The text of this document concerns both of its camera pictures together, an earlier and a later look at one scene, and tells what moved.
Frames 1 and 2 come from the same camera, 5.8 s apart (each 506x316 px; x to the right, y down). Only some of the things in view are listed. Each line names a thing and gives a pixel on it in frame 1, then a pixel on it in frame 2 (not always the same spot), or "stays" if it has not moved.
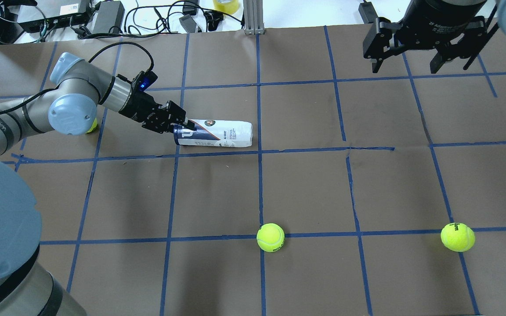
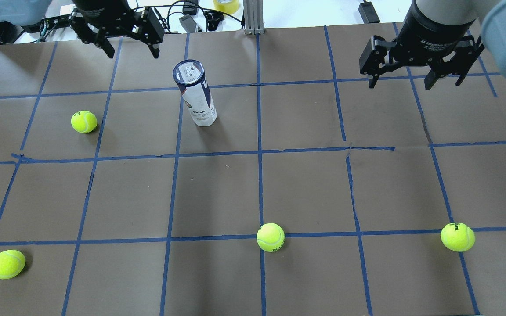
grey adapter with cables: (188, 23) stays
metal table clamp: (254, 17) stays
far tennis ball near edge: (457, 237) stays
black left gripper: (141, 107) to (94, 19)
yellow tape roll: (230, 8) stays
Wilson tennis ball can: (214, 133) to (189, 75)
